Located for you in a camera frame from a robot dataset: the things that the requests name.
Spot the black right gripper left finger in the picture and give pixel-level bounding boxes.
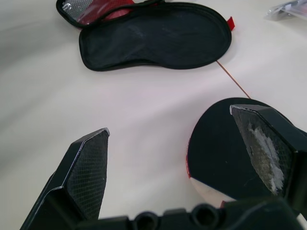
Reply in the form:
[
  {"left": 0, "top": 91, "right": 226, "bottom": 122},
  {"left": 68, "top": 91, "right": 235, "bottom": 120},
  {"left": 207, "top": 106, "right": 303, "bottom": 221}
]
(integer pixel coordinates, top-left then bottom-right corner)
[{"left": 20, "top": 127, "right": 111, "bottom": 230}]

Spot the clear plastic bag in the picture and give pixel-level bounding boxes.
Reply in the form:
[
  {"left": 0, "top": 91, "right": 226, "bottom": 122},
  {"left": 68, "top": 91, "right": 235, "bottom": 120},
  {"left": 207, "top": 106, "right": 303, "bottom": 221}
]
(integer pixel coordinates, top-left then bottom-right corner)
[{"left": 265, "top": 0, "right": 307, "bottom": 22}]

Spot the black and red paddle case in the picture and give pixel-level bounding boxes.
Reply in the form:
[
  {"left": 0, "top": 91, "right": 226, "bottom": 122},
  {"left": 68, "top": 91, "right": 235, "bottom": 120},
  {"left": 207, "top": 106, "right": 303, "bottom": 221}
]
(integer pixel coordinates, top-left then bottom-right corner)
[{"left": 55, "top": 0, "right": 235, "bottom": 72}]

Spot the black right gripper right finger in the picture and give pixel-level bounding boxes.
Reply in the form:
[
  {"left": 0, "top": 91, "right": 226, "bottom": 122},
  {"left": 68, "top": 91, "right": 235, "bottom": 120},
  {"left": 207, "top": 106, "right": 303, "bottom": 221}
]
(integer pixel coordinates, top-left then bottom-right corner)
[{"left": 229, "top": 104, "right": 307, "bottom": 213}]

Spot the black rubber table tennis paddle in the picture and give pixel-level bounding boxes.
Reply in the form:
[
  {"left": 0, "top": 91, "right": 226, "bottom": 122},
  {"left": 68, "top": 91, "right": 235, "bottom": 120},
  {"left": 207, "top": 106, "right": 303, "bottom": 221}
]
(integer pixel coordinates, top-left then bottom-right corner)
[{"left": 184, "top": 97, "right": 295, "bottom": 209}]

